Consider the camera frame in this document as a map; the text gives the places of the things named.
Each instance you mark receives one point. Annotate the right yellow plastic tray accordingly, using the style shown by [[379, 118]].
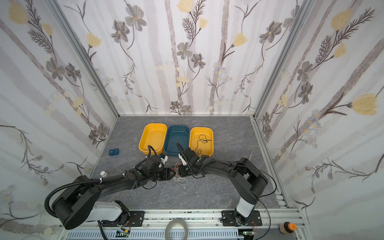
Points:
[[202, 141]]

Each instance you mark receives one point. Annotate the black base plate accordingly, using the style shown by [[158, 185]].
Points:
[[133, 219], [231, 218]]

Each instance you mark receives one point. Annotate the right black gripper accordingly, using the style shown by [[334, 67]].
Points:
[[183, 170]]

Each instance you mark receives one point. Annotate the teal plastic tray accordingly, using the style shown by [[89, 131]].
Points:
[[176, 133]]

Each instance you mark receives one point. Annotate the left yellow plastic tray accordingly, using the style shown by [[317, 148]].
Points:
[[154, 134]]

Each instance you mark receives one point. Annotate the yellow plastic tray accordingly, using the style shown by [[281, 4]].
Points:
[[154, 134], [202, 141]]

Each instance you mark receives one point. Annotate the tape roll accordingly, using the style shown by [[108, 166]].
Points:
[[177, 229]]

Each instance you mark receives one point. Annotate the orange capped bottle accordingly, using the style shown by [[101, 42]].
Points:
[[287, 228]]

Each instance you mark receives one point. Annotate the small blue box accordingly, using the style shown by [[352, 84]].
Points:
[[114, 152]]

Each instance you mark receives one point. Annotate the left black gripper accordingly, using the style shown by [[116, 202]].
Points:
[[165, 174]]

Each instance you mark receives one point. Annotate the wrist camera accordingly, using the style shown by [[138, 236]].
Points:
[[182, 158], [163, 158]]

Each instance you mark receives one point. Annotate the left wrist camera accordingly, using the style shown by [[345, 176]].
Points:
[[163, 158]]

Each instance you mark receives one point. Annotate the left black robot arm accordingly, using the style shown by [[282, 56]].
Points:
[[78, 202]]

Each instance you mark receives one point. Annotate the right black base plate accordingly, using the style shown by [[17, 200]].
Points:
[[231, 218]]

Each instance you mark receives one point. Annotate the aluminium mounting rail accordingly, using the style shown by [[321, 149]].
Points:
[[208, 224]]

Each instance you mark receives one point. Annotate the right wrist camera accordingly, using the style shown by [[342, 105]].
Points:
[[182, 158]]

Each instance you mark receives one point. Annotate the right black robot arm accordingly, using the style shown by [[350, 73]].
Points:
[[249, 182]]

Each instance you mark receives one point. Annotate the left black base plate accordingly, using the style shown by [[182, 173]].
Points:
[[133, 219]]

